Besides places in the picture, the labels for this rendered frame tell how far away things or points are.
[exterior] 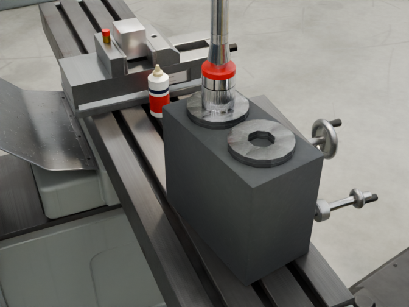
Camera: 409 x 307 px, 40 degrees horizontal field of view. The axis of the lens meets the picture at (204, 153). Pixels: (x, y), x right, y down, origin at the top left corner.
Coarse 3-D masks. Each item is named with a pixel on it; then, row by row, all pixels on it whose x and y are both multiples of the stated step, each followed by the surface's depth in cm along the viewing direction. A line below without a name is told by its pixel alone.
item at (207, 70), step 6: (204, 66) 76; (210, 66) 76; (228, 66) 76; (234, 66) 76; (204, 72) 75; (210, 72) 75; (216, 72) 75; (222, 72) 75; (228, 72) 75; (234, 72) 76; (210, 78) 75; (216, 78) 75; (222, 78) 75; (228, 78) 75
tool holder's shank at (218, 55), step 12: (216, 0) 69; (228, 0) 70; (216, 12) 70; (228, 12) 71; (216, 24) 71; (228, 24) 72; (216, 36) 72; (228, 36) 73; (216, 48) 73; (228, 48) 74; (216, 60) 74; (228, 60) 75
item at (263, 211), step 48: (192, 96) 82; (240, 96) 82; (192, 144) 78; (240, 144) 72; (288, 144) 72; (192, 192) 83; (240, 192) 71; (288, 192) 73; (240, 240) 75; (288, 240) 79
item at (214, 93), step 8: (208, 80) 76; (216, 80) 75; (224, 80) 75; (232, 80) 76; (208, 88) 76; (216, 88) 76; (224, 88) 76; (232, 88) 77; (208, 96) 77; (216, 96) 77; (224, 96) 77; (232, 96) 78; (208, 104) 78; (216, 104) 77; (224, 104) 78; (232, 104) 79; (216, 112) 78
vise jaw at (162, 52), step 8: (144, 24) 122; (152, 32) 119; (160, 32) 120; (152, 40) 116; (160, 40) 116; (168, 40) 118; (152, 48) 113; (160, 48) 113; (168, 48) 113; (152, 56) 113; (160, 56) 113; (168, 56) 114; (176, 56) 115; (152, 64) 114; (160, 64) 114; (168, 64) 115
